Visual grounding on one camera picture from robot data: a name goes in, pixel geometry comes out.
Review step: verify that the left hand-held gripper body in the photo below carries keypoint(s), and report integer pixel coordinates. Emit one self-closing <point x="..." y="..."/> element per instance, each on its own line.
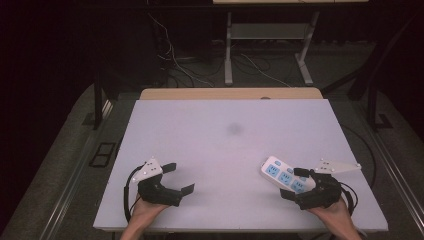
<point x="156" y="193"/>

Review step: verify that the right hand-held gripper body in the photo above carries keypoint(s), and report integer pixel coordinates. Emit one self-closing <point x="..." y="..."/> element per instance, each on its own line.
<point x="321" y="193"/>

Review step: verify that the white power strip blue sockets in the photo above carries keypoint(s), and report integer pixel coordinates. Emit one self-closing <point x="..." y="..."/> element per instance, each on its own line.
<point x="278" y="173"/>

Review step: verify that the person's left hand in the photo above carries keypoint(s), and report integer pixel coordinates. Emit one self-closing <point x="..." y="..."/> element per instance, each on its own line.
<point x="146" y="209"/>

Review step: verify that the person's right hand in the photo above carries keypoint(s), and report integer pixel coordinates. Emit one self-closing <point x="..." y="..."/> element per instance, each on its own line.
<point x="330" y="210"/>

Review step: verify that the white board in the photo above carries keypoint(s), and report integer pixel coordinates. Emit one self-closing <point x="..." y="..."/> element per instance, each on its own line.
<point x="220" y="150"/>

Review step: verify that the black metal stand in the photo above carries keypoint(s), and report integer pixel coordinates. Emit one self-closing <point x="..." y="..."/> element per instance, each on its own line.
<point x="372" y="100"/>
<point x="97" y="103"/>

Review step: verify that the wooden table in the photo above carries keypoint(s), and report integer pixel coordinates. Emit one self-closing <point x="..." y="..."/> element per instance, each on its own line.
<point x="230" y="93"/>

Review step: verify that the metal floor rail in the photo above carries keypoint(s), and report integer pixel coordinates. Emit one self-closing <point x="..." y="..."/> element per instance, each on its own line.
<point x="73" y="180"/>
<point x="396" y="173"/>

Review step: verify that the grey metal desk frame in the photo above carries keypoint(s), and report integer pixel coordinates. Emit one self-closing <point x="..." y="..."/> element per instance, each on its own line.
<point x="266" y="31"/>

